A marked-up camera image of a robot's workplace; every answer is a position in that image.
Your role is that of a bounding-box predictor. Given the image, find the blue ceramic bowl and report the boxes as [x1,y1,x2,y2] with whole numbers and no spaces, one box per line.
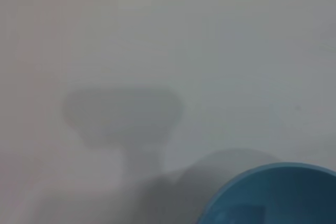
[196,162,336,224]

